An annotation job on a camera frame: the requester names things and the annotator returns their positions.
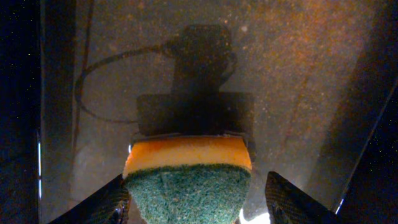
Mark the green and yellow sponge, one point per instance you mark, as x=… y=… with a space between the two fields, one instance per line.
x=198 y=179

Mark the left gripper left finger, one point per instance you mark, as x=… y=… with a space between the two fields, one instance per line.
x=109 y=204

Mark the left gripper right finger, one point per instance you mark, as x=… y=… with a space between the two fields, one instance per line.
x=287 y=204

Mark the black rectangular tray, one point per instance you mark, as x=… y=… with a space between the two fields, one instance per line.
x=303 y=83

